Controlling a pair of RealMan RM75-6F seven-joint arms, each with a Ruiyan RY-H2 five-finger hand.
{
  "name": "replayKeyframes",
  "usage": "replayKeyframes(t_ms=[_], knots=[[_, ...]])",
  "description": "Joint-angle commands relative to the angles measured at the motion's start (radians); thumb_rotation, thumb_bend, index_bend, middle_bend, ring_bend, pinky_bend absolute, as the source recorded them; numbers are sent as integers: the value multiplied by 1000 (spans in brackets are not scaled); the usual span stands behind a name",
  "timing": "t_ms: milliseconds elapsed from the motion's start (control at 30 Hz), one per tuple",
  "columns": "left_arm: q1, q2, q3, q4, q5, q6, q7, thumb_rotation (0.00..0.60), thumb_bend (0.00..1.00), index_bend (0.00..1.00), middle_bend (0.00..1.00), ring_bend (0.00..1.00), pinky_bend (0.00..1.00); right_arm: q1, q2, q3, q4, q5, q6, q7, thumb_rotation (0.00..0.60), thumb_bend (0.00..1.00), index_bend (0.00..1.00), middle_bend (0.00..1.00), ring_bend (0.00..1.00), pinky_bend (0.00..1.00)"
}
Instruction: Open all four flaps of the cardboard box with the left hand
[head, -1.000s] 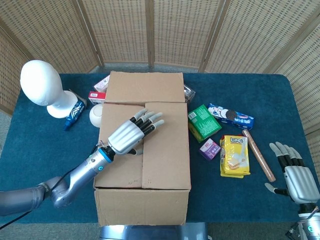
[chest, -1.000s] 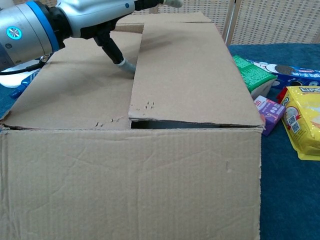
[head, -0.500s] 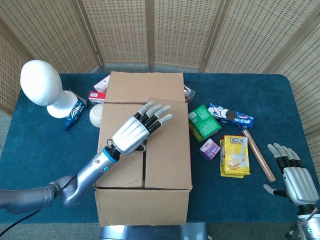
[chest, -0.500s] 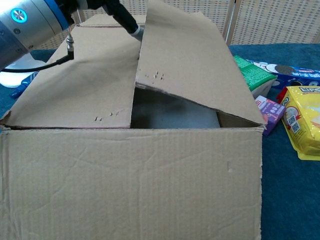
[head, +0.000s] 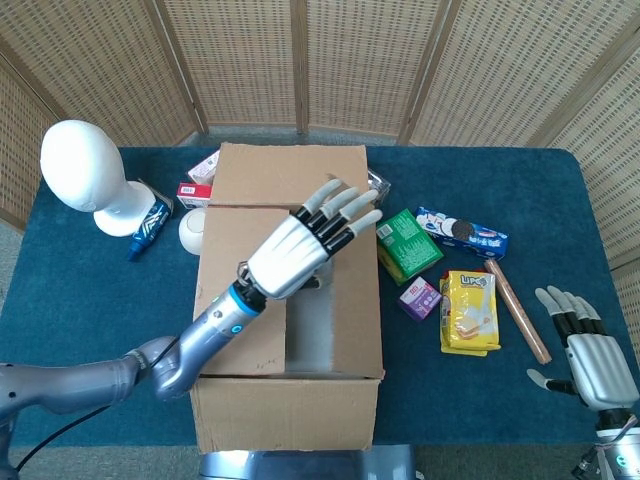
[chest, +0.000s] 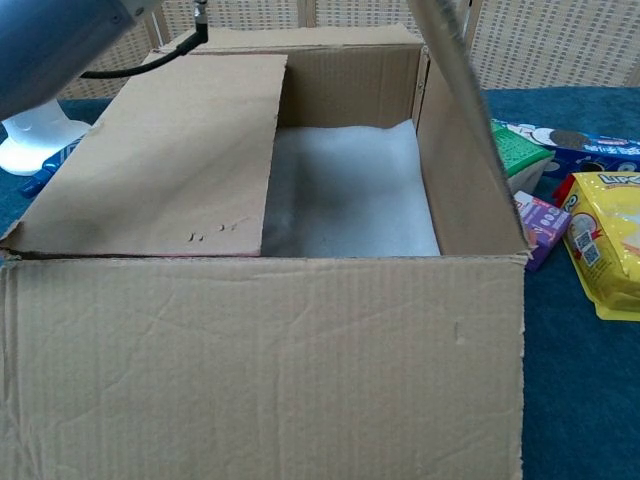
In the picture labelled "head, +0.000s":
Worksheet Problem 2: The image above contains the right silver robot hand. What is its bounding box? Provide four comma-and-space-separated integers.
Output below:
526, 285, 640, 412

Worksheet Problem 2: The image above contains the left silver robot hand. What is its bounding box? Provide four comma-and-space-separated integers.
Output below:
247, 178, 384, 300

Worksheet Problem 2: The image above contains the red cardboard box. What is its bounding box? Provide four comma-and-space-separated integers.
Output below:
189, 142, 386, 455

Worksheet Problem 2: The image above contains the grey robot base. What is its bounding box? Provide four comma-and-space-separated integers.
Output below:
199, 443, 417, 480

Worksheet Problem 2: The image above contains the red and white small box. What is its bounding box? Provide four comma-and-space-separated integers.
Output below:
176, 182, 214, 210

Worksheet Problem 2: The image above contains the green box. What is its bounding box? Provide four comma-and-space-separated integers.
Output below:
375, 208, 445, 287

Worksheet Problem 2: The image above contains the small purple box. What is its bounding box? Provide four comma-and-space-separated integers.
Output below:
398, 276, 443, 324

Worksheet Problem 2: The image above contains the blue Oreo cookie package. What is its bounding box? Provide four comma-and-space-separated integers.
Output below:
415, 205, 510, 261

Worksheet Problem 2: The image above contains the brown rod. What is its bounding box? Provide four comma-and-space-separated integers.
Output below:
483, 258, 553, 365

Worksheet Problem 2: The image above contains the white round ball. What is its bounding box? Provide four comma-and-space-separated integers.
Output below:
178, 207, 207, 256

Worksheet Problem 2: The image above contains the clear packet of chocolate cookies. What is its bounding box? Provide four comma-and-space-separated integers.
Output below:
367, 168, 392, 204

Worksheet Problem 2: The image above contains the pink snack packet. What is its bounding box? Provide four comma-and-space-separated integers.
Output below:
187, 149, 222, 185

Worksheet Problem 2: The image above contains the yellow biscuit bag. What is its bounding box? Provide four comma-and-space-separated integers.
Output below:
439, 270, 502, 357

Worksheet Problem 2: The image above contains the blue tube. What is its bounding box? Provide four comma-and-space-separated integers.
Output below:
126, 194, 175, 262

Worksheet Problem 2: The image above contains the blue table cloth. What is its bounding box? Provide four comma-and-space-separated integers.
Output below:
0, 145, 640, 448

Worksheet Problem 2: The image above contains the bamboo folding screen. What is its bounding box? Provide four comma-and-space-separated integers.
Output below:
0, 0, 640, 274

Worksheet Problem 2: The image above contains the white foam mannequin head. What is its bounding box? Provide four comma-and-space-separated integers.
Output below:
39, 119, 157, 236

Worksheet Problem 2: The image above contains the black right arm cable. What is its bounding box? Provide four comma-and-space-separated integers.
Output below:
572, 446, 602, 480

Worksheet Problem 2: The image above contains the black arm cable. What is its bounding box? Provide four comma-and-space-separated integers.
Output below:
0, 404, 110, 480
572, 446, 602, 480

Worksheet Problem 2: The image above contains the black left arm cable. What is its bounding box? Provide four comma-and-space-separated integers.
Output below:
0, 404, 110, 480

